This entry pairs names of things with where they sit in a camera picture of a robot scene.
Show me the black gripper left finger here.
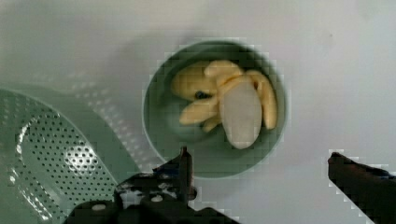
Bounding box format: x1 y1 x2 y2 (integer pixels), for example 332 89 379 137
63 147 239 224

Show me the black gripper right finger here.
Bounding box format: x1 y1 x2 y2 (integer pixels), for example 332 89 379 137
328 152 396 224

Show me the yellow plush peeled banana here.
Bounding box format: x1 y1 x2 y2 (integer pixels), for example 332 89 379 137
171 60 278 149

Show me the green mug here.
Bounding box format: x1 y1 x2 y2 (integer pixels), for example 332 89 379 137
143 41 285 178

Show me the green perforated colander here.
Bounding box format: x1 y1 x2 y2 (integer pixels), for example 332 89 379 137
1 84 139 224

